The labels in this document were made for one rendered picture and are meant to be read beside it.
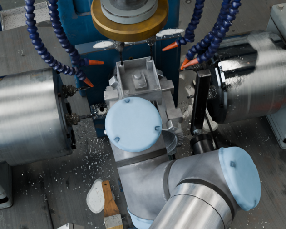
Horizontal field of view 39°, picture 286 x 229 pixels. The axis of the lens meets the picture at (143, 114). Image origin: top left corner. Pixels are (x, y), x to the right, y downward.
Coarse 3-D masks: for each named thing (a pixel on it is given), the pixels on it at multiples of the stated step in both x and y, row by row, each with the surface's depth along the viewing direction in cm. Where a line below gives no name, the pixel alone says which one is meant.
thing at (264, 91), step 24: (240, 48) 106; (264, 48) 106; (216, 72) 106; (240, 72) 104; (264, 72) 104; (192, 96) 110; (216, 96) 110; (240, 96) 105; (264, 96) 106; (216, 120) 117
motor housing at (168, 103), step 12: (120, 96) 110; (168, 96) 110; (108, 108) 112; (156, 108) 105; (168, 108) 108; (168, 120) 105; (168, 132) 114; (180, 132) 105; (168, 144) 113; (180, 144) 110
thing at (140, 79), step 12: (132, 60) 108; (144, 60) 109; (120, 72) 108; (132, 72) 109; (144, 72) 109; (156, 72) 105; (120, 84) 103; (132, 84) 107; (144, 84) 104; (156, 84) 106; (132, 96) 101; (144, 96) 102; (156, 96) 103
